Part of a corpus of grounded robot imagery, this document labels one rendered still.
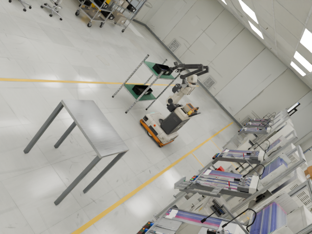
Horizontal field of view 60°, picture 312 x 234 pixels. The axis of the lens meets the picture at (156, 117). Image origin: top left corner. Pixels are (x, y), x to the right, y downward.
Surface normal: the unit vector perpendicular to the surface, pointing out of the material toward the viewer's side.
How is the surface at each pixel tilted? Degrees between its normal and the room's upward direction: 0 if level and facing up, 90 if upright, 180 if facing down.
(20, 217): 0
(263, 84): 90
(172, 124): 90
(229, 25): 90
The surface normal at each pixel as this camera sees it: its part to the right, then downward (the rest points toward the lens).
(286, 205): -0.41, 0.10
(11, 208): 0.65, -0.67
